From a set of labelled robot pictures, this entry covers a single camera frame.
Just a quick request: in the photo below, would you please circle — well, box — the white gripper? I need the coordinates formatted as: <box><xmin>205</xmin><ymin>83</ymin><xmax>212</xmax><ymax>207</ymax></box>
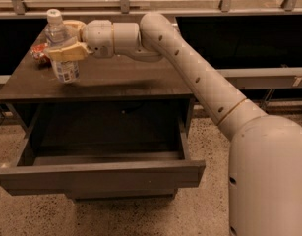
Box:
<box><xmin>45</xmin><ymin>20</ymin><xmax>114</xmax><ymax>62</ymax></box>

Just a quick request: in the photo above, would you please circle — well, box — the clear plastic water bottle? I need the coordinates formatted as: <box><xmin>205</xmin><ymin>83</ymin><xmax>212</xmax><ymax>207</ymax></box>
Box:
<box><xmin>45</xmin><ymin>9</ymin><xmax>79</xmax><ymax>84</ymax></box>

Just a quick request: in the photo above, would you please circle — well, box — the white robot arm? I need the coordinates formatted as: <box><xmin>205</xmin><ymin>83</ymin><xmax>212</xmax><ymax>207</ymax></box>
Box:
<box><xmin>46</xmin><ymin>9</ymin><xmax>302</xmax><ymax>236</ymax></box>

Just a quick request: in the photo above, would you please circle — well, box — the grey cabinet with dark top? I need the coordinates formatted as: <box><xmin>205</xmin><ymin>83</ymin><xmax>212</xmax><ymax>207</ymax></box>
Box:
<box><xmin>0</xmin><ymin>14</ymin><xmax>198</xmax><ymax>202</ymax></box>

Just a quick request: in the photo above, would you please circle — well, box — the open grey top drawer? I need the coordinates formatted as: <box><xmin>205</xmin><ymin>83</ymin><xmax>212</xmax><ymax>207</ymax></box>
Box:
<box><xmin>0</xmin><ymin>105</ymin><xmax>206</xmax><ymax>200</ymax></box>

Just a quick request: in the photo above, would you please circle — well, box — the red crumpled snack bag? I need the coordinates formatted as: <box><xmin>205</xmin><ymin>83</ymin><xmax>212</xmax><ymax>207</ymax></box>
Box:
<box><xmin>30</xmin><ymin>43</ymin><xmax>50</xmax><ymax>65</ymax></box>

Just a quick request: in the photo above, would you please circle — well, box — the dark low bench left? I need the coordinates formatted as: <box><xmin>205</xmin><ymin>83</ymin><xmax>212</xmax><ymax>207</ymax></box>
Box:
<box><xmin>0</xmin><ymin>19</ymin><xmax>46</xmax><ymax>75</ymax></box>

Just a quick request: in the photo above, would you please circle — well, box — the dark low bench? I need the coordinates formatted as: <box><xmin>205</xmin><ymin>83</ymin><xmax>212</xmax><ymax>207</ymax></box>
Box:
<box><xmin>0</xmin><ymin>19</ymin><xmax>46</xmax><ymax>75</ymax></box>
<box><xmin>175</xmin><ymin>14</ymin><xmax>302</xmax><ymax>100</ymax></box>

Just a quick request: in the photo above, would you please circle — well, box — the dark low bench right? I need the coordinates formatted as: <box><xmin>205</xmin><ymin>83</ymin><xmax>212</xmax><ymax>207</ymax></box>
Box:
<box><xmin>175</xmin><ymin>14</ymin><xmax>302</xmax><ymax>100</ymax></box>

